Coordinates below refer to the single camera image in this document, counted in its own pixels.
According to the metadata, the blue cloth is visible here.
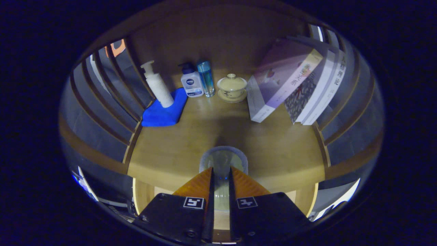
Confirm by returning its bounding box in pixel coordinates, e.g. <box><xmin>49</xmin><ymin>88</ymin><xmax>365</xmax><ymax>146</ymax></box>
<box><xmin>141</xmin><ymin>87</ymin><xmax>188</xmax><ymax>127</ymax></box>

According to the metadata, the patterned cover book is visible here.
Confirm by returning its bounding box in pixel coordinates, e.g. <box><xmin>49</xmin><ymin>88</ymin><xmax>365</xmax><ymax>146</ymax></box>
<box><xmin>284</xmin><ymin>50</ymin><xmax>337</xmax><ymax>124</ymax></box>

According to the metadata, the white book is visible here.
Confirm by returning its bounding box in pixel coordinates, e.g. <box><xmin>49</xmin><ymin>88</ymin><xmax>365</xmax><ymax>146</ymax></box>
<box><xmin>302</xmin><ymin>50</ymin><xmax>348</xmax><ymax>126</ymax></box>

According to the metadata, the wooden countertop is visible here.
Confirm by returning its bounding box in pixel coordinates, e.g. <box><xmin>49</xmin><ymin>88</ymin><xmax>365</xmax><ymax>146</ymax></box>
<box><xmin>127</xmin><ymin>73</ymin><xmax>326</xmax><ymax>193</ymax></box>

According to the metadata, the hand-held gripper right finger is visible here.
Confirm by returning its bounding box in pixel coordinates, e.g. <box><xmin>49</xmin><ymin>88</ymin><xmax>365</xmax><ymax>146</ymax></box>
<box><xmin>228</xmin><ymin>167</ymin><xmax>313</xmax><ymax>244</ymax></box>

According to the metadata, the purple book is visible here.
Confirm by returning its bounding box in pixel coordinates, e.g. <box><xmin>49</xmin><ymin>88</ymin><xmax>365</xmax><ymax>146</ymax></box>
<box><xmin>246</xmin><ymin>38</ymin><xmax>324</xmax><ymax>123</ymax></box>

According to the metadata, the pale green tissue pack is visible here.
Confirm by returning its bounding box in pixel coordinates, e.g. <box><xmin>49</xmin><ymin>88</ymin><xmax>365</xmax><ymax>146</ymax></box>
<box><xmin>199</xmin><ymin>146</ymin><xmax>249</xmax><ymax>210</ymax></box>

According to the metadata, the teal clear bottle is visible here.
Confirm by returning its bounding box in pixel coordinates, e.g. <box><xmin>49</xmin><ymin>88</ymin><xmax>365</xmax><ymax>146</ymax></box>
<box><xmin>197</xmin><ymin>61</ymin><xmax>215</xmax><ymax>97</ymax></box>

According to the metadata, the white lotion bottle blue cap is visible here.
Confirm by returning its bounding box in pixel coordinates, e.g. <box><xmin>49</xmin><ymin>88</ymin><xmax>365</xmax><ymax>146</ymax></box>
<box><xmin>178</xmin><ymin>62</ymin><xmax>205</xmax><ymax>98</ymax></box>

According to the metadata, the beige lidded tea cup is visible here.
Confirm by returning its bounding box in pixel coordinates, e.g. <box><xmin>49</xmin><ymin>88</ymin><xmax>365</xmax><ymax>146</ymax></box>
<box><xmin>217</xmin><ymin>73</ymin><xmax>248</xmax><ymax>103</ymax></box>

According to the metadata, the wooden cabinet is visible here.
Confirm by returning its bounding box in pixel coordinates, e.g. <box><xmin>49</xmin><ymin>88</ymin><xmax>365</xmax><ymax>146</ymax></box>
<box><xmin>60</xmin><ymin>3</ymin><xmax>384</xmax><ymax>219</ymax></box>

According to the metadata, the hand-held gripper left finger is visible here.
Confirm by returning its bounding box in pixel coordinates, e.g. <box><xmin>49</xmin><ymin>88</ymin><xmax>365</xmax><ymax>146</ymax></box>
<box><xmin>132</xmin><ymin>167</ymin><xmax>215</xmax><ymax>246</ymax></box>

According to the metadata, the white pump bottle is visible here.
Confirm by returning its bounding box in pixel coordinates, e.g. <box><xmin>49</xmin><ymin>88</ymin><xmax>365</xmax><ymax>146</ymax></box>
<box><xmin>141</xmin><ymin>60</ymin><xmax>174</xmax><ymax>108</ymax></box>

